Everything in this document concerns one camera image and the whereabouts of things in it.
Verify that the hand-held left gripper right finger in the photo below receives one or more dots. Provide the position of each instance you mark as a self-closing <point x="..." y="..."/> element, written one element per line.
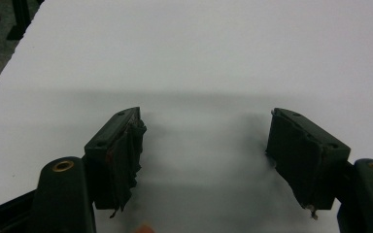
<point x="307" y="155"/>

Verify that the black metal stand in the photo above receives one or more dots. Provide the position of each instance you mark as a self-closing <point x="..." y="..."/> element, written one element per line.
<point x="21" y="19"/>

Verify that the white table cover sheet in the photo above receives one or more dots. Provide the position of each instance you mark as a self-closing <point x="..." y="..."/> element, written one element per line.
<point x="191" y="58"/>

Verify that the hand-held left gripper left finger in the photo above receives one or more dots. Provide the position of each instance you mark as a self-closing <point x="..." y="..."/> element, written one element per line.
<point x="110" y="152"/>

